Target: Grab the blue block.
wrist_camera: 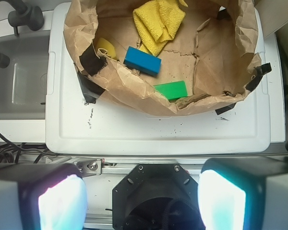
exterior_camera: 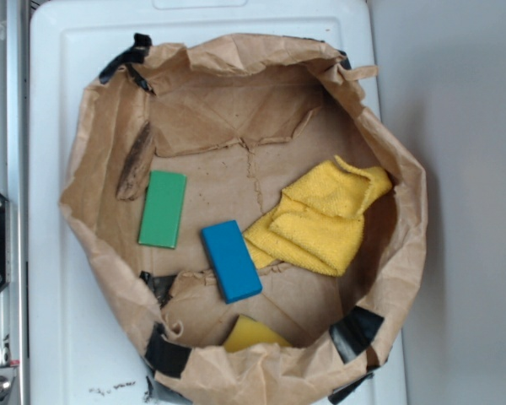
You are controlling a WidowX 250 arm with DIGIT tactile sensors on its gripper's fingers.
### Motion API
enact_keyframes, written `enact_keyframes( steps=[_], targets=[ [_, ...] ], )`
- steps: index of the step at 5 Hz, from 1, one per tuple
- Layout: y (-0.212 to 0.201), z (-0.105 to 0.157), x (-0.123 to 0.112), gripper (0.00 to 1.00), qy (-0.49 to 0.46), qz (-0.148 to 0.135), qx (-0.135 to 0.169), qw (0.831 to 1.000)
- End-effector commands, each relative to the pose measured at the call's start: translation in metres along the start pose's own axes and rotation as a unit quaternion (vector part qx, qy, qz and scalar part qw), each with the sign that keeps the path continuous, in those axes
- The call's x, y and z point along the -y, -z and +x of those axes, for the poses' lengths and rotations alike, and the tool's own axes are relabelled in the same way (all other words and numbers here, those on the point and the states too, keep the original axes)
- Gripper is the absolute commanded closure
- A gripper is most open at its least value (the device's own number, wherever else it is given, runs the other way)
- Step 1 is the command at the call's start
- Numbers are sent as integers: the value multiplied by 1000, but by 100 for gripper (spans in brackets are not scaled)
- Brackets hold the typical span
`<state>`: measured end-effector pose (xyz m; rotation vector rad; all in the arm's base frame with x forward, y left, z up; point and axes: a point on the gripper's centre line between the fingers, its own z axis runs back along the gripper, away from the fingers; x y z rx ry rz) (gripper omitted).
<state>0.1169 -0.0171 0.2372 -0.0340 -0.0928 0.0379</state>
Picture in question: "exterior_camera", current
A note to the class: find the blue rectangular block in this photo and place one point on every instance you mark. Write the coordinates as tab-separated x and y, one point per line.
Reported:
231	262

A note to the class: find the green rectangular block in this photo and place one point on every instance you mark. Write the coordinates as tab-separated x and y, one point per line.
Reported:
162	209

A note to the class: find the yellow microfiber cloth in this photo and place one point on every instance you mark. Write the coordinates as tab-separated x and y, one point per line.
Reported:
319	221

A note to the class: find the brown paper bag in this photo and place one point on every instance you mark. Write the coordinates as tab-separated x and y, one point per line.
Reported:
242	117

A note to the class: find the brown wood piece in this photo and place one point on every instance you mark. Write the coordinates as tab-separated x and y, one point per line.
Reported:
135	172

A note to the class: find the yellow sponge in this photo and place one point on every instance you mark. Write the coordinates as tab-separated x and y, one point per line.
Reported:
248	332

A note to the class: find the aluminium frame rail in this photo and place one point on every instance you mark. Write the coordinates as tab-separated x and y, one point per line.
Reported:
14	83

